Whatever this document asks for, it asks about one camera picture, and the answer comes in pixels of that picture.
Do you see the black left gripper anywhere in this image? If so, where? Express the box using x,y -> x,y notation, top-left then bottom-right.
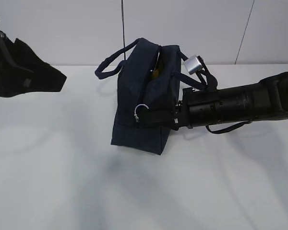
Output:
0,31 -> 67,98

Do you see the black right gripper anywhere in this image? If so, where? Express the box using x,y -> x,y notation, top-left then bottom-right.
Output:
138,87 -> 194,130

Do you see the navy blue lunch bag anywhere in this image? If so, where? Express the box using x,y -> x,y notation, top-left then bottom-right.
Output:
94,37 -> 207,155

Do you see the yellow lemon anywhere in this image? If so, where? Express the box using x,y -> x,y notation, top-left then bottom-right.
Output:
151,56 -> 164,80

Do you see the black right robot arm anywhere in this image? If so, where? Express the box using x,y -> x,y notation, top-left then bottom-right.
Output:
133,56 -> 288,134

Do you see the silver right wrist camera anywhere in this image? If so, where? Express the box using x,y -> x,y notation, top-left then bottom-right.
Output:
184,55 -> 218,92

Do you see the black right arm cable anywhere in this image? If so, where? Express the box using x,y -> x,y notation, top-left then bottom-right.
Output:
206,119 -> 252,134

